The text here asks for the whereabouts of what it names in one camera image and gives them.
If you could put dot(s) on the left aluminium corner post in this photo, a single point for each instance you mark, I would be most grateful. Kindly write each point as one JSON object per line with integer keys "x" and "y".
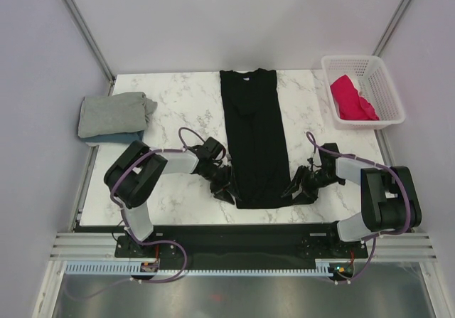
{"x": 89, "y": 39}

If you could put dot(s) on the black t shirt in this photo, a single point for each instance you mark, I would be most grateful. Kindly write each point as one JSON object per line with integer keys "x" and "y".
{"x": 255, "y": 138}

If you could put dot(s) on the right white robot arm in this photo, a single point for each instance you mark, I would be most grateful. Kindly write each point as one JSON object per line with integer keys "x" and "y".
{"x": 388, "y": 198}

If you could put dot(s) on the grey folded t shirt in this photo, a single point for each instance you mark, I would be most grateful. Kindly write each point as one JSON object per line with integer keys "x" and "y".
{"x": 127, "y": 112}

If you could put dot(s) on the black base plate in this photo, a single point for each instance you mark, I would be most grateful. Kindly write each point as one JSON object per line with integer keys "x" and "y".
{"x": 162, "y": 235}

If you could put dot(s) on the right aluminium corner post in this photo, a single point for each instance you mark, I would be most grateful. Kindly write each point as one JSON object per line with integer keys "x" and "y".
{"x": 392, "y": 26}

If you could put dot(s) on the white plastic basket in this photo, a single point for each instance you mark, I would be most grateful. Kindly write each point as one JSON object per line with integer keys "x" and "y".
{"x": 371, "y": 80}

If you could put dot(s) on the white slotted cable duct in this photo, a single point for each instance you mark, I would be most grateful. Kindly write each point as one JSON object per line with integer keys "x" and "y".
{"x": 137, "y": 268}

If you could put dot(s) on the aluminium corner post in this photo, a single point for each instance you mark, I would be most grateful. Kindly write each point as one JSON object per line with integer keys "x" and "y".
{"x": 392, "y": 26}
{"x": 89, "y": 39}

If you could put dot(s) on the aluminium frame rail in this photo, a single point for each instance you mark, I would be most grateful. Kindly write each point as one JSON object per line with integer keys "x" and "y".
{"x": 103, "y": 246}

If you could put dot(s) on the blue folded t shirt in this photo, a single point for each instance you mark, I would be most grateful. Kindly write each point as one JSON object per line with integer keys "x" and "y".
{"x": 118, "y": 138}

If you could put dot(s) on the pink t shirt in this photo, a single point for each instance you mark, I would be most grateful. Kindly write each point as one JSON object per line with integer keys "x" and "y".
{"x": 351, "y": 105}

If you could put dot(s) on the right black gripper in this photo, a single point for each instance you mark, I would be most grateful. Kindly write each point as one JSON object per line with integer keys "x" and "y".
{"x": 301, "y": 172}

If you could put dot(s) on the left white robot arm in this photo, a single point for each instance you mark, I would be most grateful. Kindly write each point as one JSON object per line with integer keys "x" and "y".
{"x": 134, "y": 175}

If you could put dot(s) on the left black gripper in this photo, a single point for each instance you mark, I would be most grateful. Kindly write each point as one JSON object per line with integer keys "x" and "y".
{"x": 218, "y": 189}

